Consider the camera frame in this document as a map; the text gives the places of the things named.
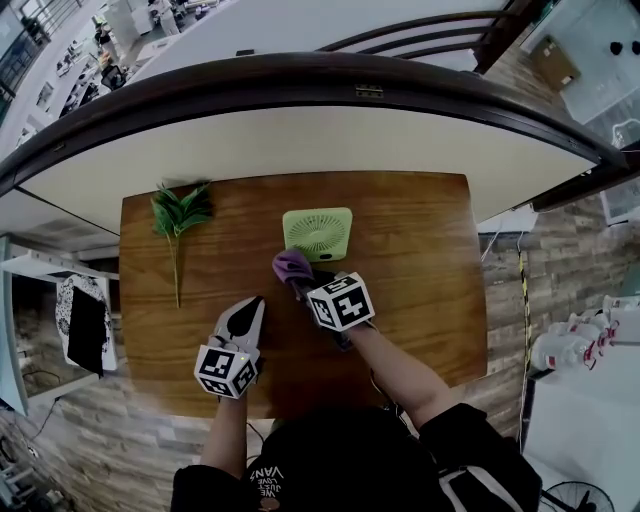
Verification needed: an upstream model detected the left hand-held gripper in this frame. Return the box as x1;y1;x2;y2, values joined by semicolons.
194;295;266;400

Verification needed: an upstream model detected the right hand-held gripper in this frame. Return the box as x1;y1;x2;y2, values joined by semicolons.
288;270;377;351

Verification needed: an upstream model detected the purple wiping cloth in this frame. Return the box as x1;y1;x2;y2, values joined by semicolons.
271;249;316;287

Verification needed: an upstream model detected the green square fan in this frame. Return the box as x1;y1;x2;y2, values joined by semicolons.
281;206;354;264

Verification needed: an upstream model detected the person's right forearm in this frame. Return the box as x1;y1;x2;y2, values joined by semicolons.
348;323;457;437

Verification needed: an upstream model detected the person's left forearm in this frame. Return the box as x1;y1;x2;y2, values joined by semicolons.
199;396;250;482

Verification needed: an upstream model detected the artificial green leaf sprig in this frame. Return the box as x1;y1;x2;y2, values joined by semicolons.
150;181;214;309

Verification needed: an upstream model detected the black garment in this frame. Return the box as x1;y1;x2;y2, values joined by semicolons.
65;285;113;378

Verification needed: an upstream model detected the person's black printed t-shirt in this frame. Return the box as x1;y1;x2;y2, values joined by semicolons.
169;403;545;512

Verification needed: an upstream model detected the black and white patterned cloth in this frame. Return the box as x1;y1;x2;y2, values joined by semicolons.
54;273;120;375

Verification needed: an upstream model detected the yellow and black striped tape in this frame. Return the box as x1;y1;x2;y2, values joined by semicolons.
516;244;532;451

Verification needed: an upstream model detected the white wooden chair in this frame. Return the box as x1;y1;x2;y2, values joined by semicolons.
0;248;122;387

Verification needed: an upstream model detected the white spray bottle red trigger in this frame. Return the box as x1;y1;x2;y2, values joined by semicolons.
548;309;619;357
529;332;592;375

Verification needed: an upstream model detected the dark wooden slatted chair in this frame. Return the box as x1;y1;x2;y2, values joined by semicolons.
314;0;539;75

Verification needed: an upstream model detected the black office chair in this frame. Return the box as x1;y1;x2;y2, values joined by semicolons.
100;64;127;92

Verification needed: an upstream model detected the white table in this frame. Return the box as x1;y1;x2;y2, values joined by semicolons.
521;373;640;497

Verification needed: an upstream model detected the brown cardboard box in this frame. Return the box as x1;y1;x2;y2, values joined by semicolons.
529;34;583;92

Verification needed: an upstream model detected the glass-topped table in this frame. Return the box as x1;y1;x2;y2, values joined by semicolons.
558;0;640;126

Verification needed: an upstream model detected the cream partition with dark rail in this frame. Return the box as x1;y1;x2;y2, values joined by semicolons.
0;52;629;237

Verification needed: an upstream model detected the white cable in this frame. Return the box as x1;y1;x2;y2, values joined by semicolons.
479;219;526;264

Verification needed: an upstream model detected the black floor cable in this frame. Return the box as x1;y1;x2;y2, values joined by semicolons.
19;397;64;444

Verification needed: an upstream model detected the white shoulder strap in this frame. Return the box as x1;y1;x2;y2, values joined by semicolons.
437;465;511;512

